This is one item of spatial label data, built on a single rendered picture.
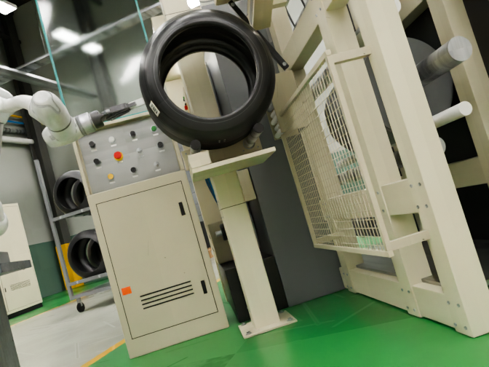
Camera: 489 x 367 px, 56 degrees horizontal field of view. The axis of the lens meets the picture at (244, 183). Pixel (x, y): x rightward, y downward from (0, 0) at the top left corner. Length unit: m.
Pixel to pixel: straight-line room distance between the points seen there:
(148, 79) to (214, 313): 1.30
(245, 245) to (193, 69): 0.93
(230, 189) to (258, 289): 0.51
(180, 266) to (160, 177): 0.50
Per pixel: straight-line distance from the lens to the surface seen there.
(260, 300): 2.31
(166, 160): 2.62
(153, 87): 1.98
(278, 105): 2.32
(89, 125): 2.06
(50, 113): 1.94
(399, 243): 1.56
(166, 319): 2.58
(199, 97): 2.36
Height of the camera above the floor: 0.55
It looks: 4 degrees up
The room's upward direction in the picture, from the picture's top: 16 degrees counter-clockwise
